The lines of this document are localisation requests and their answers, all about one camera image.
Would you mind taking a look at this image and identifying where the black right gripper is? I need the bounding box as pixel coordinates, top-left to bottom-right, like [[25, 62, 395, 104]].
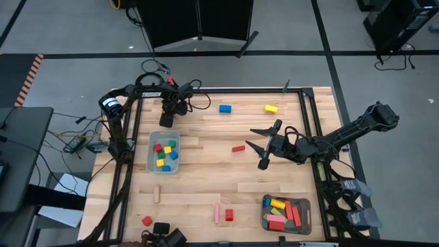
[[245, 119, 305, 171]]

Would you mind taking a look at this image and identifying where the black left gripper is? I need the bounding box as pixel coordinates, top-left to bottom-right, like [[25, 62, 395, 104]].
[[158, 92, 189, 128]]

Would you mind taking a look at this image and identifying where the yellow wooden cylinder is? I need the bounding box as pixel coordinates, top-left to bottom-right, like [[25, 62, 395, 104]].
[[270, 198, 287, 211]]

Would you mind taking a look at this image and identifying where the grey plastic bin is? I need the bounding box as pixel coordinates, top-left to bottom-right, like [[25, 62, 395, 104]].
[[146, 130, 181, 175]]

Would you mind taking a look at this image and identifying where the dark grey plastic tray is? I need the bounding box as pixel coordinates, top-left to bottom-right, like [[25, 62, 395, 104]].
[[261, 193, 313, 236]]

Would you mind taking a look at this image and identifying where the black power adapter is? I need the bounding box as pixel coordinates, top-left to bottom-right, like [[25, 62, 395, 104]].
[[63, 136, 87, 154]]

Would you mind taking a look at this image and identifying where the grey sandbag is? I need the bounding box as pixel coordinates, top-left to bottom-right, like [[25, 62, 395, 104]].
[[341, 178, 373, 199], [345, 207, 382, 229]]

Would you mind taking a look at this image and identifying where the black folding partition screen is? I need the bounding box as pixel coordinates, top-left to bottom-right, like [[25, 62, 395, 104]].
[[137, 0, 260, 58]]

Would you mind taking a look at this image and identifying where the black box-shaped device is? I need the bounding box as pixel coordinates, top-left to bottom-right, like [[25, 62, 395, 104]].
[[141, 222, 188, 247]]

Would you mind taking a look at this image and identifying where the white paper sheet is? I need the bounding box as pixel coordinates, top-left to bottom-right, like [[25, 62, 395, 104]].
[[37, 173, 89, 228]]

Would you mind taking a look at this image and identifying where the dark grey desk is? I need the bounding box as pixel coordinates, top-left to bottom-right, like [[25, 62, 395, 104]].
[[0, 106, 54, 214]]

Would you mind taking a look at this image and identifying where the black equipment rack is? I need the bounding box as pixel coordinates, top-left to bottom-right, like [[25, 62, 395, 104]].
[[356, 0, 439, 53]]

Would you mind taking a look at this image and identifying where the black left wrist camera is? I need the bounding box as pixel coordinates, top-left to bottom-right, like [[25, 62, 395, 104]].
[[171, 97, 189, 116]]

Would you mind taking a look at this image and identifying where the black right camera cable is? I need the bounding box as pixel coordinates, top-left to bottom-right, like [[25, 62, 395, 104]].
[[283, 125, 305, 140]]

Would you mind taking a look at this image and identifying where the black camera cable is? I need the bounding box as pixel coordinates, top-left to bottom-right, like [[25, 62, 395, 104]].
[[283, 125, 305, 140], [187, 79, 212, 111]]

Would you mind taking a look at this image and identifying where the black left camera cable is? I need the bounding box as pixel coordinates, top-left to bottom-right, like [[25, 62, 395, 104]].
[[187, 79, 212, 111]]

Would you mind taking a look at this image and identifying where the black aluminium rig frame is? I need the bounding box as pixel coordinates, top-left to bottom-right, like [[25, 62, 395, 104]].
[[77, 86, 347, 247]]

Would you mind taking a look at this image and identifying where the black cable bundle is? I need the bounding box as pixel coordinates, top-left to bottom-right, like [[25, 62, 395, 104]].
[[125, 6, 171, 86]]

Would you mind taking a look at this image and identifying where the black floor cable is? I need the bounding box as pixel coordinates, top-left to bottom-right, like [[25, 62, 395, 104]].
[[373, 44, 416, 72]]

